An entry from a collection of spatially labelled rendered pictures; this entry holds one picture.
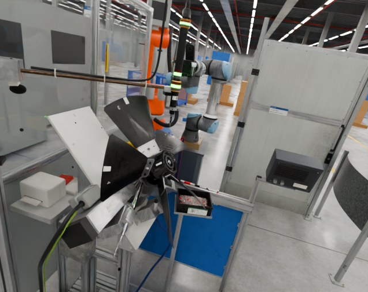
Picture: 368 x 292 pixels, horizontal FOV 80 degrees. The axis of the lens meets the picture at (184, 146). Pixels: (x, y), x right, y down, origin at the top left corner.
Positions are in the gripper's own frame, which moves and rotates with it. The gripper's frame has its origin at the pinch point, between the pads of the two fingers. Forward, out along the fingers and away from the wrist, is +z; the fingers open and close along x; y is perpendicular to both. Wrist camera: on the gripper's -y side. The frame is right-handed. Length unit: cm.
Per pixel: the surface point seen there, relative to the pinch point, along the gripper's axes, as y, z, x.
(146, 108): 22.7, 8.0, 12.3
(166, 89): 11.7, 10.9, 2.2
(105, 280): 157, 6, 31
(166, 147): 43.3, 0.7, 1.7
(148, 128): 30.8, 13.2, 7.9
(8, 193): 75, 35, 70
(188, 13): -18.4, 8.0, -1.5
